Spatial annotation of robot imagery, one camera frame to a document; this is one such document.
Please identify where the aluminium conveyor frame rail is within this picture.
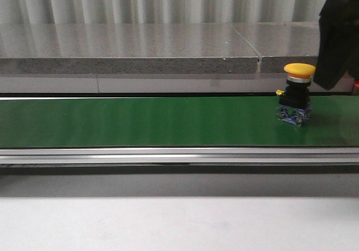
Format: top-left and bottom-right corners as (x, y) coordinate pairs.
(1, 146), (358, 166)

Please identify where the white cabinet panel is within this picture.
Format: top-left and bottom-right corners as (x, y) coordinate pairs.
(0, 73), (355, 94)

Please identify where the green conveyor belt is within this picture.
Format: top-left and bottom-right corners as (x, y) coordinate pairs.
(1, 95), (358, 148)

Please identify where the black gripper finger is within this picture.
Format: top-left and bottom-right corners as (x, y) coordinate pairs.
(314, 0), (358, 90)

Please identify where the yellow mushroom push button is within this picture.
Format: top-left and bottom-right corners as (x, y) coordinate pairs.
(276, 63), (316, 126)

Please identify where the grey stone countertop slab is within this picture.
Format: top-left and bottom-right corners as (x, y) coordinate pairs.
(1, 24), (259, 75)

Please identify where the white pleated curtain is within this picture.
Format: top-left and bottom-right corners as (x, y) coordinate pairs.
(1, 0), (325, 24)

